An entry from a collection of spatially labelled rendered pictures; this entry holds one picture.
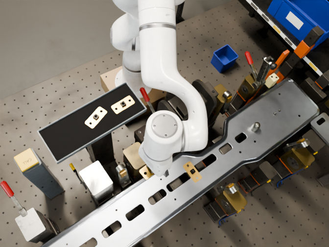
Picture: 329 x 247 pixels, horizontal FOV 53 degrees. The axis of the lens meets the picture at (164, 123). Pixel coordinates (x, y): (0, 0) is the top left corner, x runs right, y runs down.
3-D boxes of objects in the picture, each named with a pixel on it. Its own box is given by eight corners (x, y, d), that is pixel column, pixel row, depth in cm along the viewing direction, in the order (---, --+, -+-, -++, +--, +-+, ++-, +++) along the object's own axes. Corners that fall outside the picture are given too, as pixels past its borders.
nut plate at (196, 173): (202, 178, 130) (203, 177, 129) (195, 183, 129) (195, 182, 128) (189, 160, 132) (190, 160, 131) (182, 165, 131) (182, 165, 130)
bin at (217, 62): (220, 74, 186) (224, 65, 178) (209, 61, 189) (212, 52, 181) (234, 65, 190) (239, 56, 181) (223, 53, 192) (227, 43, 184)
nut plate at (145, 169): (146, 180, 103) (146, 179, 102) (138, 171, 104) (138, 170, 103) (166, 164, 106) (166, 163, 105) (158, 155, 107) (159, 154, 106)
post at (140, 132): (138, 170, 159) (141, 141, 123) (132, 161, 161) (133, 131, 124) (146, 164, 161) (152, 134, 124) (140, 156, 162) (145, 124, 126)
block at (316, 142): (290, 174, 167) (320, 158, 141) (274, 156, 170) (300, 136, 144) (299, 166, 169) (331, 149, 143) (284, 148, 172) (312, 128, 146)
